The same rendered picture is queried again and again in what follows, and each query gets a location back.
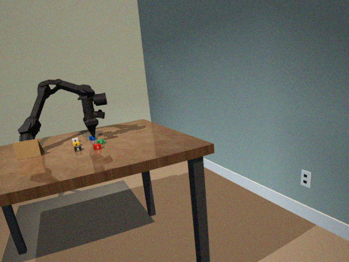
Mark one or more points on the red block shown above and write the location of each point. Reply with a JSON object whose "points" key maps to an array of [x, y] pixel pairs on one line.
{"points": [[97, 146]]}

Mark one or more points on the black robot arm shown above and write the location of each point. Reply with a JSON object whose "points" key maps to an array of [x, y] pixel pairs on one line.
{"points": [[31, 126]]}

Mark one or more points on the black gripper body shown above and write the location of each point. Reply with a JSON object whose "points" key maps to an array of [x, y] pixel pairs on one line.
{"points": [[88, 116]]}

